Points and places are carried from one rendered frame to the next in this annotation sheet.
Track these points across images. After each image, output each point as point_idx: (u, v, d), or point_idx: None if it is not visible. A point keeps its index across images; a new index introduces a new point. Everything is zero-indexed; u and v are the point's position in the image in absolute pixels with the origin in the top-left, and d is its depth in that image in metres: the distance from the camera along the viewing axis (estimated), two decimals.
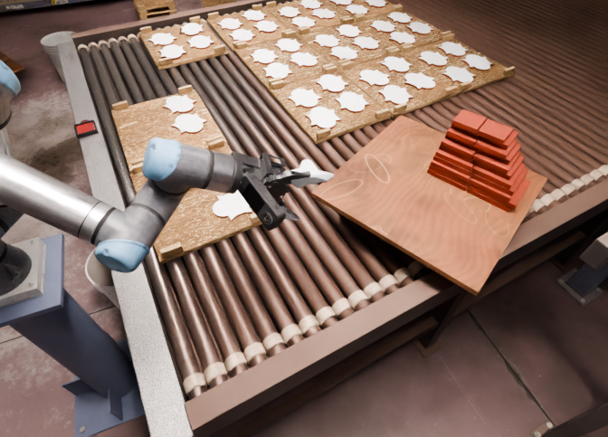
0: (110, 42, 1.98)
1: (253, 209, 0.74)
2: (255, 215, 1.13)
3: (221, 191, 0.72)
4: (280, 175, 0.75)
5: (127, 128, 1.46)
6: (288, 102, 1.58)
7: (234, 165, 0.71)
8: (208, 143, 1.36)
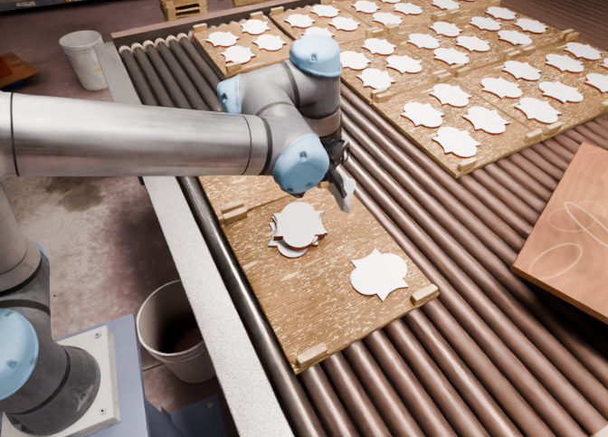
0: (158, 43, 1.63)
1: None
2: (421, 295, 0.78)
3: None
4: (336, 172, 0.72)
5: None
6: (402, 120, 1.23)
7: (333, 132, 0.66)
8: None
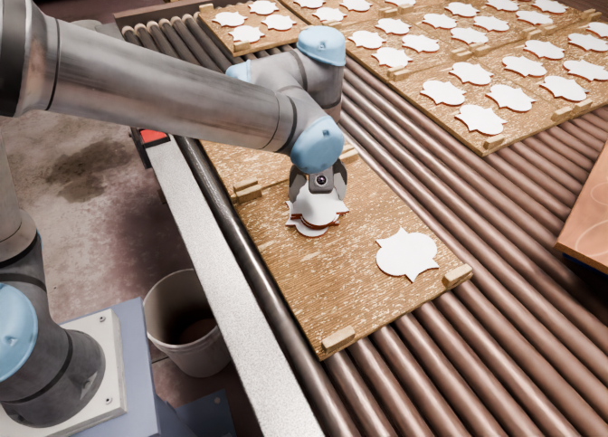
0: (163, 23, 1.57)
1: None
2: (454, 276, 0.71)
3: None
4: (341, 161, 0.75)
5: None
6: (421, 99, 1.16)
7: (338, 118, 0.69)
8: (338, 156, 0.94)
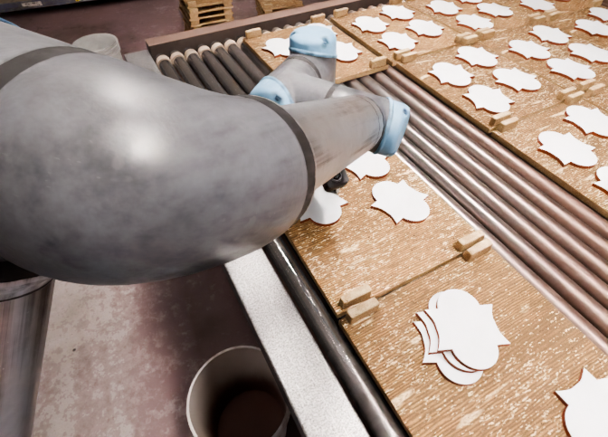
0: (204, 52, 1.34)
1: None
2: None
3: None
4: None
5: None
6: (541, 156, 0.94)
7: None
8: (469, 251, 0.72)
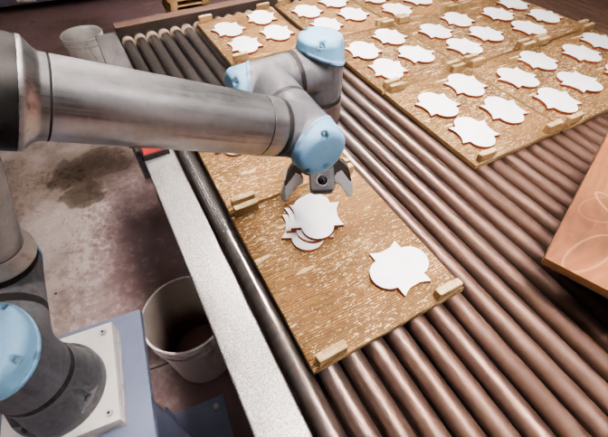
0: (163, 33, 1.59)
1: None
2: (445, 289, 0.73)
3: None
4: (340, 158, 0.75)
5: None
6: (416, 110, 1.18)
7: (337, 118, 0.69)
8: None
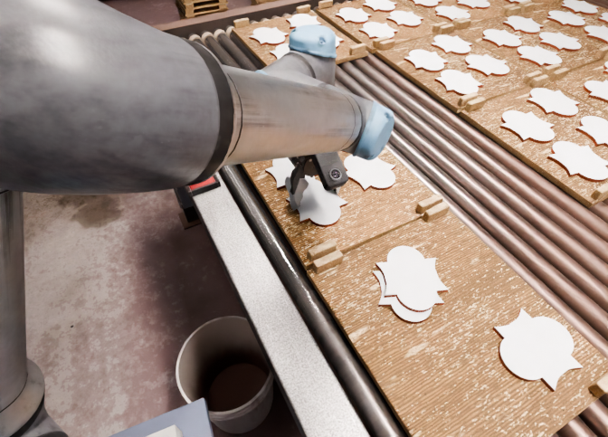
0: (194, 41, 1.42)
1: (319, 160, 0.69)
2: None
3: None
4: None
5: (270, 179, 0.89)
6: (503, 133, 1.01)
7: None
8: (427, 212, 0.79)
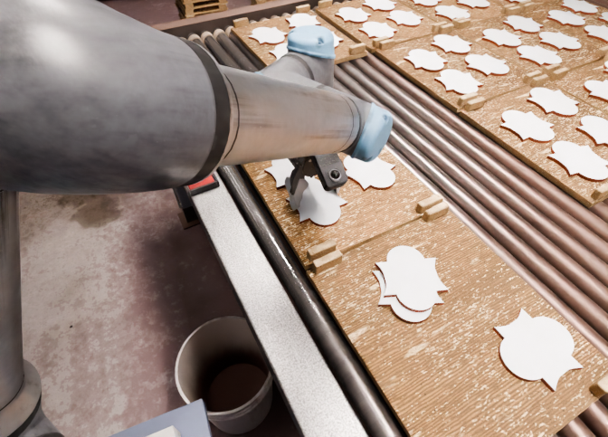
0: (194, 40, 1.41)
1: (319, 160, 0.69)
2: None
3: None
4: None
5: (269, 179, 0.89)
6: (503, 133, 1.01)
7: None
8: (427, 212, 0.79)
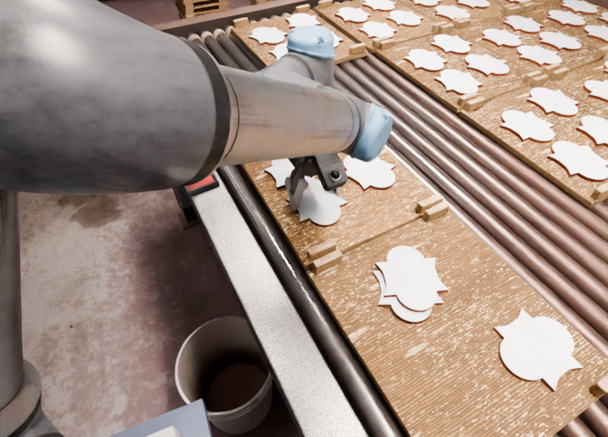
0: (194, 40, 1.41)
1: (319, 160, 0.69)
2: None
3: None
4: None
5: (269, 179, 0.89)
6: (503, 133, 1.01)
7: None
8: (427, 212, 0.79)
